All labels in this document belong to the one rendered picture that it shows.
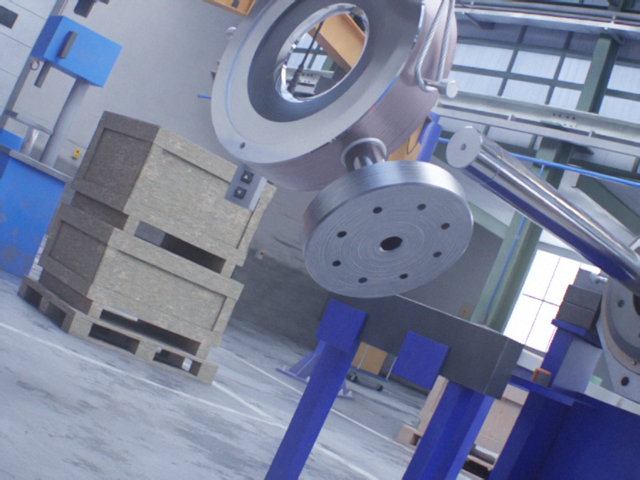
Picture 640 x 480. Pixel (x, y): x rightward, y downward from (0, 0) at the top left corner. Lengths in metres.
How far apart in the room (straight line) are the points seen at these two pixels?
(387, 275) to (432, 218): 0.10
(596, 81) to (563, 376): 8.84
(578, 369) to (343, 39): 5.80
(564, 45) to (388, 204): 11.03
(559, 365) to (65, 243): 4.34
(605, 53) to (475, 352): 9.18
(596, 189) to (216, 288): 6.14
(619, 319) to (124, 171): 4.27
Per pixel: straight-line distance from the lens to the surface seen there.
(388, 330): 2.47
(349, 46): 8.16
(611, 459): 2.45
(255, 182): 2.24
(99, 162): 6.31
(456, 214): 1.16
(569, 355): 2.47
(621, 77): 11.51
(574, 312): 2.46
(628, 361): 2.22
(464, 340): 2.30
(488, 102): 11.69
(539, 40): 12.46
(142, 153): 5.93
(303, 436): 2.59
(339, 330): 2.57
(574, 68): 11.99
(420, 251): 1.19
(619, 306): 2.22
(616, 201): 11.89
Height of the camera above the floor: 0.77
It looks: 4 degrees up
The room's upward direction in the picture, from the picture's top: 24 degrees clockwise
